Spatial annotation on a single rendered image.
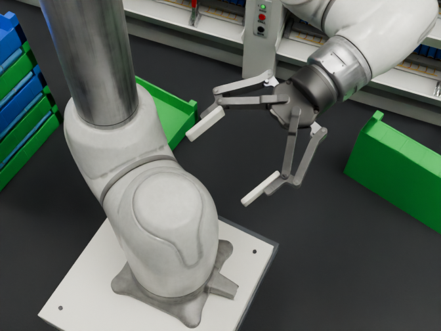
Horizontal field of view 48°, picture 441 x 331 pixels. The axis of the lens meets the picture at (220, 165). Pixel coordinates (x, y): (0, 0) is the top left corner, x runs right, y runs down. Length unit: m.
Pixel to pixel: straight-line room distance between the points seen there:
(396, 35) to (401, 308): 0.71
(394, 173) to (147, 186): 0.71
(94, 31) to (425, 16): 0.48
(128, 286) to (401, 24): 0.64
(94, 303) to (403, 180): 0.77
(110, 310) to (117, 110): 0.39
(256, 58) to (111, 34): 0.85
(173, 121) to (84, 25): 0.84
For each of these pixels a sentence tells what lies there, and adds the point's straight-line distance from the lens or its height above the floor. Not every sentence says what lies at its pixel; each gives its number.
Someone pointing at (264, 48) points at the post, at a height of 0.15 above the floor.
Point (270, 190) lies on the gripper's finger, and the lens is 0.74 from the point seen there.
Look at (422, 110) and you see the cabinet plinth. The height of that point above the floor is 0.04.
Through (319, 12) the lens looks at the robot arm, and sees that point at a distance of 0.85.
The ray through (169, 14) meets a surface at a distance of 1.53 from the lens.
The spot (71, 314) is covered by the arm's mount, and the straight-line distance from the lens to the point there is 0.99.
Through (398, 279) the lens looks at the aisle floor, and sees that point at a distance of 1.31.
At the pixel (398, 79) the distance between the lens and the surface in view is 1.43.
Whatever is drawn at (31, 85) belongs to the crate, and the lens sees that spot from 1.36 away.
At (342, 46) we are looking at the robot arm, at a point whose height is 0.64.
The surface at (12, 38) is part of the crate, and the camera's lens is 1.26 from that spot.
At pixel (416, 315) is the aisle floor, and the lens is 1.30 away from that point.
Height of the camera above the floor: 1.18
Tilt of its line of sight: 59 degrees down
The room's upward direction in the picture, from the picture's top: straight up
